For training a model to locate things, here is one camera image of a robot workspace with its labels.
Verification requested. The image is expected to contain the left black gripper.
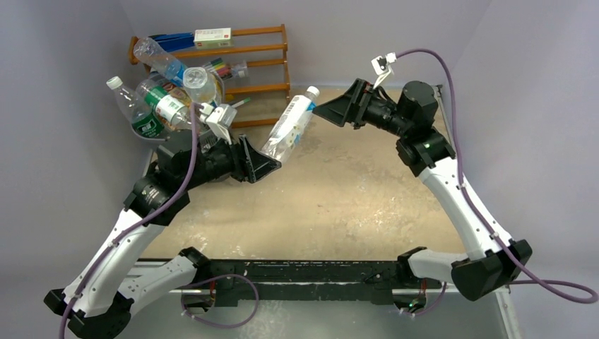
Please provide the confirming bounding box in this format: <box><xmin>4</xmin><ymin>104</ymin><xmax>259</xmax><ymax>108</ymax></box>
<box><xmin>181</xmin><ymin>129</ymin><xmax>280</xmax><ymax>191</ymax></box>

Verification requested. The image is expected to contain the clear bottle white cap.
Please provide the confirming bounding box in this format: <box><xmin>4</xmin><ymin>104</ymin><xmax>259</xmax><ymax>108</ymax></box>
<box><xmin>260</xmin><ymin>86</ymin><xmax>320</xmax><ymax>163</ymax></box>

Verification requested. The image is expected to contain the crushed bottle blue white label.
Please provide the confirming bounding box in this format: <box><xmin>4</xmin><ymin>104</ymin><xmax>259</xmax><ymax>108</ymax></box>
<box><xmin>183</xmin><ymin>66</ymin><xmax>222</xmax><ymax>107</ymax></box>

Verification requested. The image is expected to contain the amber tea bottle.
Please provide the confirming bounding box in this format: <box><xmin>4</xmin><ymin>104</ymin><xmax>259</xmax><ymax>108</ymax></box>
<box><xmin>162</xmin><ymin>81</ymin><xmax>191</xmax><ymax>108</ymax></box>

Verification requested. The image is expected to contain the clear bottle green label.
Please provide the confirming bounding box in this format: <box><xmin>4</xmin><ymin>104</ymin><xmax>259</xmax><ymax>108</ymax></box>
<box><xmin>106</xmin><ymin>76</ymin><xmax>165</xmax><ymax>139</ymax></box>

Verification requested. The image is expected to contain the bottle green cap green label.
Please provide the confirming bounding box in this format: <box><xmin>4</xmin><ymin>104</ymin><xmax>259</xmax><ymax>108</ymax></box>
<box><xmin>136</xmin><ymin>79</ymin><xmax>192</xmax><ymax>131</ymax></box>

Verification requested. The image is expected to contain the clear bottle blue label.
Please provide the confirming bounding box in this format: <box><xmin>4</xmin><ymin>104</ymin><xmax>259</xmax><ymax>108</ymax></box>
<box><xmin>133</xmin><ymin>37</ymin><xmax>187</xmax><ymax>87</ymax></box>

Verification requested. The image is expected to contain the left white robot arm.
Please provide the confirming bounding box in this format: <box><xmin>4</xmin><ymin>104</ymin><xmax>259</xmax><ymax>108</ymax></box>
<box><xmin>44</xmin><ymin>130</ymin><xmax>282</xmax><ymax>338</ymax></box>

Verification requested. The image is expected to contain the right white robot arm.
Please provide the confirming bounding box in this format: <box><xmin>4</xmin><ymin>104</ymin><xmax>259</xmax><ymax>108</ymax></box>
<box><xmin>313</xmin><ymin>78</ymin><xmax>533</xmax><ymax>301</ymax></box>

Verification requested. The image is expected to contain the grey mesh waste bin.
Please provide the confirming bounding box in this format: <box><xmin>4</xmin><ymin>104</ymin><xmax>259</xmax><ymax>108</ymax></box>
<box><xmin>130</xmin><ymin>70</ymin><xmax>235</xmax><ymax>155</ymax></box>

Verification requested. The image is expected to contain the green and white marker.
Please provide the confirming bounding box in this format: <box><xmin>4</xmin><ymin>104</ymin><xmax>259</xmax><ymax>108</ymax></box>
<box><xmin>231</xmin><ymin>97</ymin><xmax>251</xmax><ymax>108</ymax></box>

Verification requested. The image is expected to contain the clear jar of clips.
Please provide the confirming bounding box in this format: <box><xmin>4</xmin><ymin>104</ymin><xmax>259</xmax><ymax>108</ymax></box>
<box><xmin>230</xmin><ymin>61</ymin><xmax>249</xmax><ymax>78</ymax></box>

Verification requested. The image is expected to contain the wooden slatted shelf rack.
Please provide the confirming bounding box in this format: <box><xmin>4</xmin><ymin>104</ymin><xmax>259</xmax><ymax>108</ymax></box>
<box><xmin>129</xmin><ymin>24</ymin><xmax>293</xmax><ymax>129</ymax></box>

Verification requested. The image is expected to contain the pack of coloured markers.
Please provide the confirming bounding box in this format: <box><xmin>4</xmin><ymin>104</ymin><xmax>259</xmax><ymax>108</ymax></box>
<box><xmin>203</xmin><ymin>58</ymin><xmax>233</xmax><ymax>80</ymax></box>

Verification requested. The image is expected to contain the white and red box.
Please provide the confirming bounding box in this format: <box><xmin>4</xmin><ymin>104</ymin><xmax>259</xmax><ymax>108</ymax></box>
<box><xmin>193</xmin><ymin>28</ymin><xmax>233</xmax><ymax>49</ymax></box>

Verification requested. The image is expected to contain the blue stapler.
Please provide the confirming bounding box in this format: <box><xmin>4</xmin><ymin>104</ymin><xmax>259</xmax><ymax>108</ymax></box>
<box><xmin>150</xmin><ymin>32</ymin><xmax>194</xmax><ymax>52</ymax></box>

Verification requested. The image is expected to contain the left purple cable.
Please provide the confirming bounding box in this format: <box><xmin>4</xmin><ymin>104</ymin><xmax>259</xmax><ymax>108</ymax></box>
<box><xmin>57</xmin><ymin>102</ymin><xmax>207</xmax><ymax>339</ymax></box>

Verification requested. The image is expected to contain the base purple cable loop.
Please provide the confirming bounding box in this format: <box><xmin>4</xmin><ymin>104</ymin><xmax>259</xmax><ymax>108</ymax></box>
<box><xmin>179</xmin><ymin>273</ymin><xmax>261</xmax><ymax>328</ymax></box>

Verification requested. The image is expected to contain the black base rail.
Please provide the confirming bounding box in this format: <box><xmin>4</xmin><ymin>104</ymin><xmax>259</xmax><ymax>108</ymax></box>
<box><xmin>175</xmin><ymin>254</ymin><xmax>442</xmax><ymax>307</ymax></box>

